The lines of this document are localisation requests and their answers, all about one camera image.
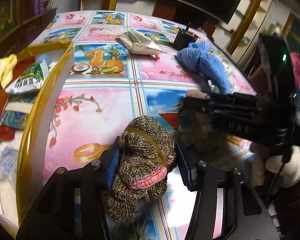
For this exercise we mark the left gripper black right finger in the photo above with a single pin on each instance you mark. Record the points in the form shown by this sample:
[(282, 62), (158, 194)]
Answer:
[(226, 204)]

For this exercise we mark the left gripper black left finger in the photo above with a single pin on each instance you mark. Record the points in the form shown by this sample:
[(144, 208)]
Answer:
[(52, 215)]

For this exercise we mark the brown knitted glove pink cuff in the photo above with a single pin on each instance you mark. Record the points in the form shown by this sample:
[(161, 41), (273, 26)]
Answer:
[(147, 155)]

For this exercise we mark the green white snack packet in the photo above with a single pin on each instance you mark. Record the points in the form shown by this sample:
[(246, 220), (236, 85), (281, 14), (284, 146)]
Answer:
[(30, 80)]

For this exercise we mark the yellow fluffy towel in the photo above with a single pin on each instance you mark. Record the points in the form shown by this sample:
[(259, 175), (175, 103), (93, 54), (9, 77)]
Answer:
[(7, 66)]

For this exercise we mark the red foil snack packet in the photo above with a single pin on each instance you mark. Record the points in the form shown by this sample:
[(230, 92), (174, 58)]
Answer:
[(7, 133)]

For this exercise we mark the white packet blue text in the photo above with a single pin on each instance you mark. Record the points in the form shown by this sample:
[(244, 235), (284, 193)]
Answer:
[(8, 163)]

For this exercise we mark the blue fluffy towel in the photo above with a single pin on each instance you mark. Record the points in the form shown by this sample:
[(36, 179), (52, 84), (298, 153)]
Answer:
[(196, 58)]

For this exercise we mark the floral tissue pack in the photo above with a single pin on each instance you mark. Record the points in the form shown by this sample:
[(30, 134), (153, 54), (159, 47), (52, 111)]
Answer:
[(16, 110)]

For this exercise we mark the black box with stick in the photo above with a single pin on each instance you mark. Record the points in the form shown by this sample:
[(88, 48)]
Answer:
[(184, 37)]

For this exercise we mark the white foam box yellow tape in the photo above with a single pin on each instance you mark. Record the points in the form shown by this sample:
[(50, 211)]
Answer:
[(33, 142)]

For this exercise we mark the colourful printed tablecloth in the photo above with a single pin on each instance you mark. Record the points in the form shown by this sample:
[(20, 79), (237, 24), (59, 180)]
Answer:
[(108, 86)]

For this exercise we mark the white cloth glove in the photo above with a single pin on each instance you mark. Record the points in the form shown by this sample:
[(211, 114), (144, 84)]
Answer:
[(137, 43)]

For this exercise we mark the dark wooden cabinet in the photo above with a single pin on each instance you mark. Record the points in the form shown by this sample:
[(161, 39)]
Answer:
[(22, 35)]

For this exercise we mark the purple bottles on cabinet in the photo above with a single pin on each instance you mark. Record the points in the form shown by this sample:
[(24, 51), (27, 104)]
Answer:
[(38, 7)]

